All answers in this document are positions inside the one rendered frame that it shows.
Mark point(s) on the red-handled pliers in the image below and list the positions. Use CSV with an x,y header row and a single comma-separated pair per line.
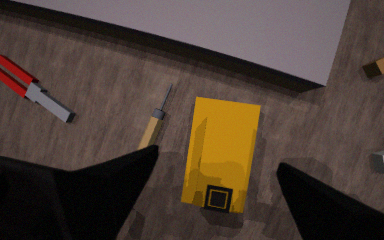
x,y
34,92

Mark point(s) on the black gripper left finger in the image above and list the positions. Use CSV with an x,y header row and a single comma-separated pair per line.
x,y
90,203

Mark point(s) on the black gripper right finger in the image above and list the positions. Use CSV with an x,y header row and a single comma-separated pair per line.
x,y
322,213

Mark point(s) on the small brown cube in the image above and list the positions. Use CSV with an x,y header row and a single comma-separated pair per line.
x,y
374,68

